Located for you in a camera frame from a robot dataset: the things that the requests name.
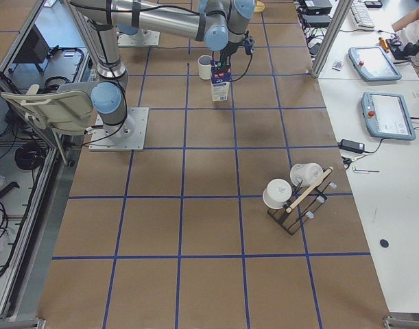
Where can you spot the grey office chair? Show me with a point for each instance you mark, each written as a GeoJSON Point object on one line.
{"type": "Point", "coordinates": [67, 111]}

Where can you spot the aluminium frame post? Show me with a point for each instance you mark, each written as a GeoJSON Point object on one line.
{"type": "Point", "coordinates": [339, 16]}

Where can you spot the blue white milk carton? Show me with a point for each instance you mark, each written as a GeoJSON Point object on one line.
{"type": "Point", "coordinates": [220, 80]}

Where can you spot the white cup on rack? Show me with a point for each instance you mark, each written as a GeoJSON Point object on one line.
{"type": "Point", "coordinates": [305, 174]}
{"type": "Point", "coordinates": [277, 193]}

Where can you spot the black wire cup rack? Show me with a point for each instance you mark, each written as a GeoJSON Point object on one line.
{"type": "Point", "coordinates": [303, 203]}

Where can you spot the white keyboard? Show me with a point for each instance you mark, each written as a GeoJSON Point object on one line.
{"type": "Point", "coordinates": [360, 16]}

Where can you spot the near teach pendant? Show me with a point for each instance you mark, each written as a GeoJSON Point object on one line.
{"type": "Point", "coordinates": [386, 116]}

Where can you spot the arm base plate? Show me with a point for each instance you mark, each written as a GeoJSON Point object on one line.
{"type": "Point", "coordinates": [130, 137]}
{"type": "Point", "coordinates": [150, 40]}

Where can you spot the white ribbed HOME mug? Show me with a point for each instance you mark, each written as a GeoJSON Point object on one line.
{"type": "Point", "coordinates": [204, 67]}

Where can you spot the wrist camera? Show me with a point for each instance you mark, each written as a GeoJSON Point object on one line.
{"type": "Point", "coordinates": [248, 44]}

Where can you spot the hex key tool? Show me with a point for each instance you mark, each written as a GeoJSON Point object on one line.
{"type": "Point", "coordinates": [356, 170]}

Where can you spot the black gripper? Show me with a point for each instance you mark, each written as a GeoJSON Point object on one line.
{"type": "Point", "coordinates": [227, 53]}

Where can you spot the black power adapter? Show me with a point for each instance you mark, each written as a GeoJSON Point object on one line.
{"type": "Point", "coordinates": [351, 146]}

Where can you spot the far teach pendant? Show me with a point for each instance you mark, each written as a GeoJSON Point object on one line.
{"type": "Point", "coordinates": [373, 64]}

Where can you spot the teach pendant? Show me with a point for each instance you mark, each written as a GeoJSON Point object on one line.
{"type": "Point", "coordinates": [386, 116]}
{"type": "Point", "coordinates": [373, 64]}

